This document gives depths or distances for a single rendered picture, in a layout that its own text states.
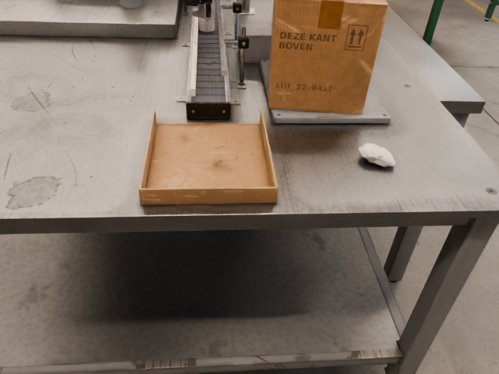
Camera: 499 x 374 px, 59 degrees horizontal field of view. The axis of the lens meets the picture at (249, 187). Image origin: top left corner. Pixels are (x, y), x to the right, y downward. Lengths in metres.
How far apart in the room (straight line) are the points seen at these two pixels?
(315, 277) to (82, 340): 0.76
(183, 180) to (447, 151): 0.62
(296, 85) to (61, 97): 0.61
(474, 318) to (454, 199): 1.00
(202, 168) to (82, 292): 0.75
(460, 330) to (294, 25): 1.29
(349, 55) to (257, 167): 0.35
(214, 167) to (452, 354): 1.18
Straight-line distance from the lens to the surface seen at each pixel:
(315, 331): 1.42
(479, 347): 1.86
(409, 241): 1.75
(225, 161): 0.96
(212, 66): 1.28
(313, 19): 1.05
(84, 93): 1.27
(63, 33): 1.68
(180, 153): 0.98
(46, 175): 0.98
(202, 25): 1.51
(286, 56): 1.07
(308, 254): 1.62
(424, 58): 1.65
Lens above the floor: 1.39
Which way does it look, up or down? 39 degrees down
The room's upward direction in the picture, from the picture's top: 4 degrees clockwise
